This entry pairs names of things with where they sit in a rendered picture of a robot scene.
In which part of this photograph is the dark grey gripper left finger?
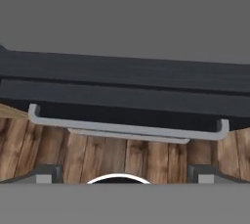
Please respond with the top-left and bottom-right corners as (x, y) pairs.
(0, 164), (63, 185)

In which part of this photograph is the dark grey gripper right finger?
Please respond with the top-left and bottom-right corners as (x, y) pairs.
(187, 164), (250, 185)

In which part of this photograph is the black fridge drawer front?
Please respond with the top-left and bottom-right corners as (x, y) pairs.
(0, 43), (250, 134)

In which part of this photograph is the white and black round object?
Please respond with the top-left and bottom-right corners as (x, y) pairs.
(86, 173), (152, 185)

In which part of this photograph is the grey bar handle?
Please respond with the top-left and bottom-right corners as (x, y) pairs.
(27, 103), (230, 145)

